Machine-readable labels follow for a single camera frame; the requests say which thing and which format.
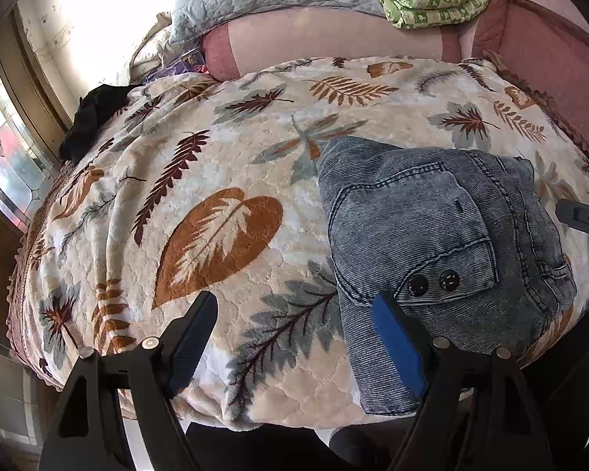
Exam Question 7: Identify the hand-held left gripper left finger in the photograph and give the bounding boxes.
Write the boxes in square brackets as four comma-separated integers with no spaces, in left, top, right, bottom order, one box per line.
[38,290,220,471]

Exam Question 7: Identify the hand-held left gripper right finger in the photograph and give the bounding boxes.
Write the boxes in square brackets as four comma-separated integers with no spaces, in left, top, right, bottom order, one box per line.
[371,290,555,471]

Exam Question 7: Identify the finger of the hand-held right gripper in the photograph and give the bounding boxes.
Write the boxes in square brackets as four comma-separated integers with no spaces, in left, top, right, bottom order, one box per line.
[556,198,589,244]

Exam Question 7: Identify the blue denim pants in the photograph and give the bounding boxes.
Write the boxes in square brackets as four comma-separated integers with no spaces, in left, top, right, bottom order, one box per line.
[318,136,578,416]

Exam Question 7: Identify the person's dark clothing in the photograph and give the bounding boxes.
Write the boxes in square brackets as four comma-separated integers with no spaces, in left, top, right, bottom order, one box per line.
[184,417,409,471]

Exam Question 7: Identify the leaf print blanket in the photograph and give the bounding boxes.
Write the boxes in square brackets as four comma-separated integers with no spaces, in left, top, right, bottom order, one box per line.
[7,56,589,433]

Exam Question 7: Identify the black cloth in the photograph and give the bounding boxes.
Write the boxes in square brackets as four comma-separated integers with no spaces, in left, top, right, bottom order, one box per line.
[61,83,139,164]

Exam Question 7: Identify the purple printed item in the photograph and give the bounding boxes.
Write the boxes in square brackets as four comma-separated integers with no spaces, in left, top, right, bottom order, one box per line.
[145,51,210,82]

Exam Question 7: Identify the cream cloth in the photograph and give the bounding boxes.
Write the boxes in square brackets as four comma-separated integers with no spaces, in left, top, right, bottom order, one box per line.
[128,12,178,84]

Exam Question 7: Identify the window with wooden frame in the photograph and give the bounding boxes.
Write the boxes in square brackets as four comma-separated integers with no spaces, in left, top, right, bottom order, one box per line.
[0,10,74,226]

